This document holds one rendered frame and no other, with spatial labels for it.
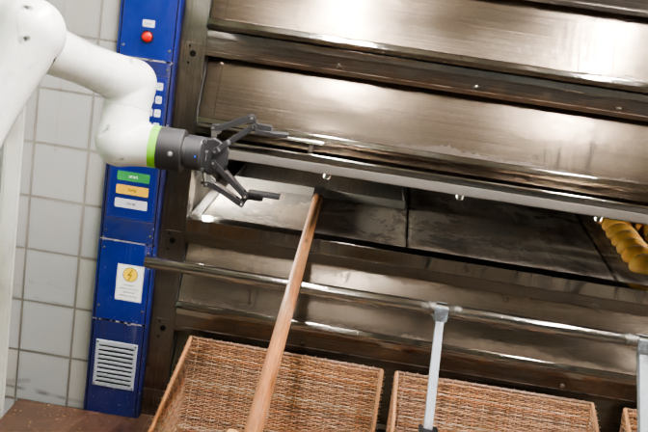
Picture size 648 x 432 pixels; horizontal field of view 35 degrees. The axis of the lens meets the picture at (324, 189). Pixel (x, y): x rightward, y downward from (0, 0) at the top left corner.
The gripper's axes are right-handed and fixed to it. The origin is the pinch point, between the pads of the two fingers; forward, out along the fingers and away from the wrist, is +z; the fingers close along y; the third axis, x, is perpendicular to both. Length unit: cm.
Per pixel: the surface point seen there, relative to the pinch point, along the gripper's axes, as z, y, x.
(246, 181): -18, 29, -102
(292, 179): -5, 30, -119
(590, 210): 76, 8, -39
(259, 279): -2.5, 32.0, -17.7
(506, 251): 62, 31, -72
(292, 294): 6.8, 28.1, 0.7
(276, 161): -4.2, 8.0, -40.4
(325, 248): 11, 33, -55
